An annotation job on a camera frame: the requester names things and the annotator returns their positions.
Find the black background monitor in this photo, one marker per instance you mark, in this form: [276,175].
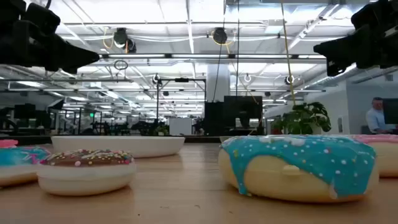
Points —
[25,111]

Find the black cabinet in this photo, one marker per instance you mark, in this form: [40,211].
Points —
[214,119]

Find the person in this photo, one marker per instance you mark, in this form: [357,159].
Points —
[374,119]

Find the small teal iced donut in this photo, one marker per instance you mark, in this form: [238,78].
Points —
[18,157]

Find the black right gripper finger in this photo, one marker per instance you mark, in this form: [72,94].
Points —
[337,66]
[340,46]

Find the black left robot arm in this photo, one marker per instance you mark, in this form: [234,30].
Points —
[11,9]

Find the large pink iced donut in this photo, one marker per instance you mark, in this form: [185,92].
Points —
[388,155]

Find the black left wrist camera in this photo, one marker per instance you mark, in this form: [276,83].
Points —
[43,18]

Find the green potted plant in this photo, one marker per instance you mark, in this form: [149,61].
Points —
[304,119]

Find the grey round plate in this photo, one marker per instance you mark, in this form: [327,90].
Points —
[224,138]

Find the white pillar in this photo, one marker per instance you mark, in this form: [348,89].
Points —
[222,81]

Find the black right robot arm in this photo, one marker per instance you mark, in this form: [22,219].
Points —
[390,11]

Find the black gantry frame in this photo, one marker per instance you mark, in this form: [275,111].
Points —
[182,80]

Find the large blue iced donut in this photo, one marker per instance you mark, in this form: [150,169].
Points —
[311,155]

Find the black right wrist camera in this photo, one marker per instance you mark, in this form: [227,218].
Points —
[365,17]

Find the white round plate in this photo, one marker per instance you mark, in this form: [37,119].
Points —
[140,146]

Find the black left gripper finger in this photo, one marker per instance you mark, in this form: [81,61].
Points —
[66,70]
[73,56]

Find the dark wall monitor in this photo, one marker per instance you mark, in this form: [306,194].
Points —
[391,110]

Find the small chocolate sprinkled donut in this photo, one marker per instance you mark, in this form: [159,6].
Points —
[87,174]

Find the white board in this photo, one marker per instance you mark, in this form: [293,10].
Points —
[180,126]

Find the black table frame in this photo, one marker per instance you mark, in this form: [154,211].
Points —
[34,140]

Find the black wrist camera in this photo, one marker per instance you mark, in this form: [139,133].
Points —
[365,17]
[43,18]

